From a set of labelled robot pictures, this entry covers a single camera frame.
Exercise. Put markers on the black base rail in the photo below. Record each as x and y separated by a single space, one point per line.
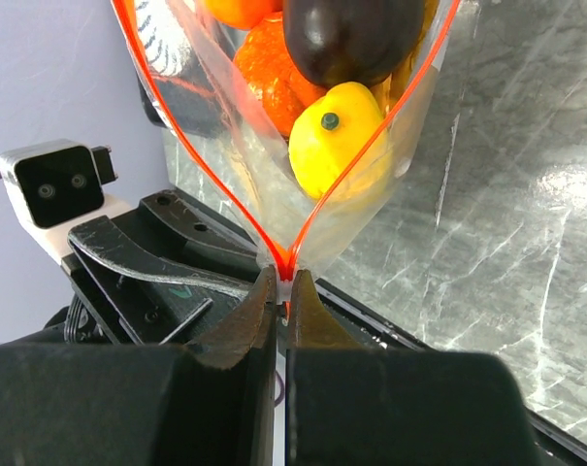
557 446

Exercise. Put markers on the orange tangerine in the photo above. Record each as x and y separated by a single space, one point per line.
242 14

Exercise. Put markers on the clear zip top bag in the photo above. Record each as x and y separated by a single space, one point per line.
249 163

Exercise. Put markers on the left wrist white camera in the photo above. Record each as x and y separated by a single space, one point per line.
57 185

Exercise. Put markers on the black tray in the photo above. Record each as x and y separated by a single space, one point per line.
193 103

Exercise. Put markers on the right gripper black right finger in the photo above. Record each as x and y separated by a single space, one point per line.
311 326

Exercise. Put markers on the small orange pumpkin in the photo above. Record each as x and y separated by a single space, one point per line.
271 75

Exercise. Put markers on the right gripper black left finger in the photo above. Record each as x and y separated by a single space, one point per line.
250 326

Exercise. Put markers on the dark avocado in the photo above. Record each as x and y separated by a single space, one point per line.
333 42

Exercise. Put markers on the white striped plate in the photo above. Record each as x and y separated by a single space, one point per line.
167 49

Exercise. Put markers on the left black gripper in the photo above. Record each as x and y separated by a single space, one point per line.
140 298

